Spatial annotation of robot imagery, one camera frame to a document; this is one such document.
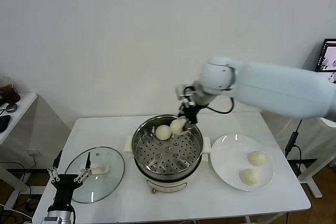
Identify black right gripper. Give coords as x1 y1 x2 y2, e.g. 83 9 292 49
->
179 100 201 133

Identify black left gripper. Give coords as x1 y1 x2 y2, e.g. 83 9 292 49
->
47 150 92 204

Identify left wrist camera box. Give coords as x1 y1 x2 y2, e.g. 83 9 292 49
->
41 216 63 224

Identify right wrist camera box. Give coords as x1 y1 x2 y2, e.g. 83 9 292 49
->
175 84 195 101

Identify white steamed baozi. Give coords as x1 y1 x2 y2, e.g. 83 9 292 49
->
155 125 172 141
170 118 187 135
238 168 259 185
248 151 267 167

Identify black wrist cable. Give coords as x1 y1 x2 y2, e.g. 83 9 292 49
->
203 95 235 114

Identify stainless steel steamer basket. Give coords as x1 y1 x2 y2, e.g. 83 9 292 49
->
132 114 204 180

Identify dark grey laptop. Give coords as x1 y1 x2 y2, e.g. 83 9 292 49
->
316 38 336 84

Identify white round plate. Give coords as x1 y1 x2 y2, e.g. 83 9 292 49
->
209 134 276 192

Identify white desk with laptop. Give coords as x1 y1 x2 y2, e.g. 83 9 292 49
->
298 116 336 200

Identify white charging cable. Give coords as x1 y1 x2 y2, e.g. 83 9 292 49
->
276 118 294 140

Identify white side desk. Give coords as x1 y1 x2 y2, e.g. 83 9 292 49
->
0 92 39 210

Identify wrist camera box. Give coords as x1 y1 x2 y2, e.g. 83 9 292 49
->
41 216 63 224
175 84 195 101

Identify glass lid with white handle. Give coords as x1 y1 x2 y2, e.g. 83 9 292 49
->
64 145 126 204

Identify black cable with adapter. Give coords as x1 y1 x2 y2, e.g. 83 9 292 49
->
285 119 302 179

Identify plastic cup of iced tea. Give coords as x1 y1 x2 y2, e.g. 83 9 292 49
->
0 76 22 104

